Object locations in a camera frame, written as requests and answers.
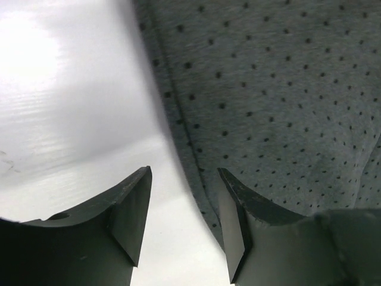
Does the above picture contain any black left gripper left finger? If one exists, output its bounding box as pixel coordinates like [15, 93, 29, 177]
[1, 166, 152, 285]

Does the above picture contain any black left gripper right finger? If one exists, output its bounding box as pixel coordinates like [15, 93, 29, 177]
[218, 168, 380, 286]

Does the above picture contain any grey polka dot skirt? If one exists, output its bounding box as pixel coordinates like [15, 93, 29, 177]
[134, 1, 380, 243]

